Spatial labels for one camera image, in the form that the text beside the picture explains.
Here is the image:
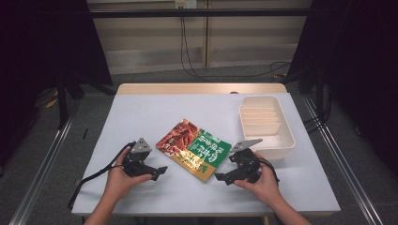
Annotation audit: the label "white plastic container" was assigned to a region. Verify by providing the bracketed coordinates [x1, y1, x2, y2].
[238, 95, 297, 161]

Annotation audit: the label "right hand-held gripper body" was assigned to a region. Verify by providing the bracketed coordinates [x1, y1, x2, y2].
[227, 138, 264, 185]

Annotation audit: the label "black curtain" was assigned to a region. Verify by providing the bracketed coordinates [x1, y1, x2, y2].
[0, 0, 115, 170]
[283, 0, 398, 177]

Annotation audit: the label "person's left hand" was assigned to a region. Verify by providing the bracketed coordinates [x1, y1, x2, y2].
[103, 146, 153, 203]

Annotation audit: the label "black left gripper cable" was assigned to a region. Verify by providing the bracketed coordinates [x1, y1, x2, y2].
[67, 141, 137, 211]

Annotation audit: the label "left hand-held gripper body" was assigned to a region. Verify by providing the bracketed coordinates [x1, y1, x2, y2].
[122, 137, 155, 178]

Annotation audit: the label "silver floor rail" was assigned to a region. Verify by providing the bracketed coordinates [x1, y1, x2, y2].
[301, 95, 384, 225]
[8, 102, 83, 225]

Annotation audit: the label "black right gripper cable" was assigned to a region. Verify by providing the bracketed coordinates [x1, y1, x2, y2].
[258, 157, 281, 186]

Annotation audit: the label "pale blue table mat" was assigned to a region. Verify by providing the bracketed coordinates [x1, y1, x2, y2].
[70, 92, 342, 218]

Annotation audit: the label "black horizontal bar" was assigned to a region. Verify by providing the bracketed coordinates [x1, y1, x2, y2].
[89, 8, 312, 19]

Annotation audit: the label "black metal stand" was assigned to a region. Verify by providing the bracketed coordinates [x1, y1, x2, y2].
[55, 69, 116, 130]
[281, 64, 327, 126]

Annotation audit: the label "black hanging cable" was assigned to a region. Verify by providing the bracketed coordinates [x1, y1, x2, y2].
[179, 16, 294, 81]

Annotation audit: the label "person's right hand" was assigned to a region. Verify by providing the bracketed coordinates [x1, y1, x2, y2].
[233, 151, 282, 208]

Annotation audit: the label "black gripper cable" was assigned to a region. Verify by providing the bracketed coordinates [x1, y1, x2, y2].
[67, 141, 137, 211]
[258, 157, 281, 186]

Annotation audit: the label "black floor cables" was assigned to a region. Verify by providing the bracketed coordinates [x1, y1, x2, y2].
[301, 93, 333, 135]

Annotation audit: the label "yellow floor cable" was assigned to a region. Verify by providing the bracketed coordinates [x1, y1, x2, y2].
[45, 89, 60, 110]

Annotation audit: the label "red and green snack packet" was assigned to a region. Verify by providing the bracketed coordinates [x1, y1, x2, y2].
[155, 118, 233, 183]

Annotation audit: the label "white wall socket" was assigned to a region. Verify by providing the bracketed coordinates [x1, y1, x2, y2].
[174, 0, 198, 9]

